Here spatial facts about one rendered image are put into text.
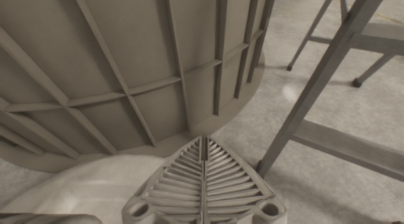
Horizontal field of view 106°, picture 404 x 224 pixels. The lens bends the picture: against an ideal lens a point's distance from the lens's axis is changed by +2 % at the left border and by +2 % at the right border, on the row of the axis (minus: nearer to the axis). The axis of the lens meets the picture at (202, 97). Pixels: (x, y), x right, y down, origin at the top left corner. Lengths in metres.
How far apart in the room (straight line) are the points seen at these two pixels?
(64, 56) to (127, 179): 0.36
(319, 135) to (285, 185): 0.31
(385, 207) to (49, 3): 1.27
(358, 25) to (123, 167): 0.63
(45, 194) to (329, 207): 0.93
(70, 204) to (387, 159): 0.87
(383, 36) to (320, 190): 0.64
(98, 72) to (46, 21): 0.16
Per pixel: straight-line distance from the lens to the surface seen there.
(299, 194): 0.87
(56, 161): 1.08
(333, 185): 0.96
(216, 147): 0.16
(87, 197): 0.56
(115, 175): 0.48
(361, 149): 0.68
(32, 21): 0.54
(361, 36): 0.49
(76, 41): 0.53
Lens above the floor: 0.76
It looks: 46 degrees down
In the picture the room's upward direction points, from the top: 3 degrees counter-clockwise
